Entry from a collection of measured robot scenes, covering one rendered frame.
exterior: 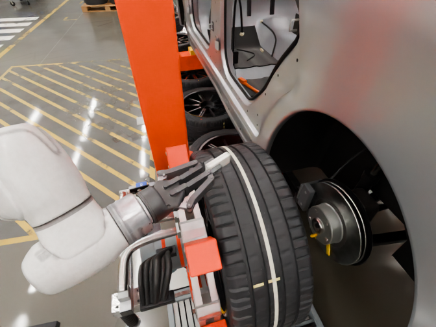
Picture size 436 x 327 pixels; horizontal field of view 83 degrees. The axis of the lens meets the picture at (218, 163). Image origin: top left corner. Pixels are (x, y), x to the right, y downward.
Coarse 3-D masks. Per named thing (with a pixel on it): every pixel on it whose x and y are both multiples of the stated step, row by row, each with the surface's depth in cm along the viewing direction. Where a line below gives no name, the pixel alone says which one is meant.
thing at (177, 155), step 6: (168, 150) 87; (174, 150) 87; (180, 150) 88; (186, 150) 88; (168, 156) 87; (174, 156) 87; (180, 156) 88; (186, 156) 88; (168, 162) 87; (174, 162) 87; (180, 162) 87; (186, 162) 88
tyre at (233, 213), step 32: (192, 160) 87; (256, 160) 76; (224, 192) 66; (256, 192) 66; (288, 192) 67; (224, 224) 62; (256, 224) 62; (288, 224) 64; (224, 256) 60; (256, 256) 61; (288, 256) 62; (224, 288) 66; (256, 288) 61; (288, 288) 63; (256, 320) 64; (288, 320) 68
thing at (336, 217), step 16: (320, 192) 99; (336, 192) 89; (320, 208) 93; (336, 208) 91; (352, 208) 83; (336, 224) 89; (352, 224) 84; (320, 240) 97; (336, 240) 91; (352, 240) 85; (336, 256) 96; (352, 256) 87
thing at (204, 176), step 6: (204, 174) 56; (210, 174) 57; (192, 180) 55; (198, 180) 55; (204, 180) 57; (180, 186) 53; (186, 186) 53; (192, 186) 55; (198, 186) 57; (174, 192) 52; (186, 192) 55
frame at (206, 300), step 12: (192, 192) 73; (180, 216) 67; (180, 228) 65; (192, 228) 64; (204, 228) 65; (192, 240) 64; (204, 276) 104; (192, 288) 101; (204, 288) 101; (204, 300) 64; (216, 300) 64; (204, 312) 64; (216, 312) 64; (204, 324) 69
